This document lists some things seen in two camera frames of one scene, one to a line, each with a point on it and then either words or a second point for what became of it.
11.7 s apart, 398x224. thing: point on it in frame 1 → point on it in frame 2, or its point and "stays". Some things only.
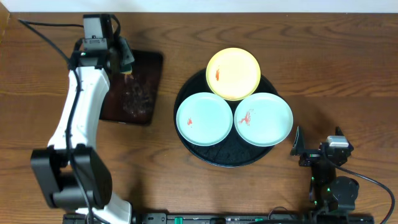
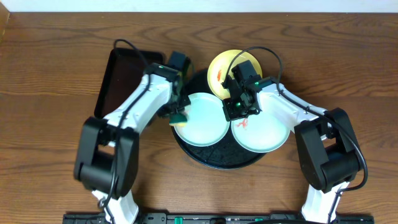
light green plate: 204,119 stays
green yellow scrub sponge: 125,56 → 178,120
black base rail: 231,218 stays
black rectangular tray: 132,98 stays
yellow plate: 233,74 stays
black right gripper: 310,158 → 230,114
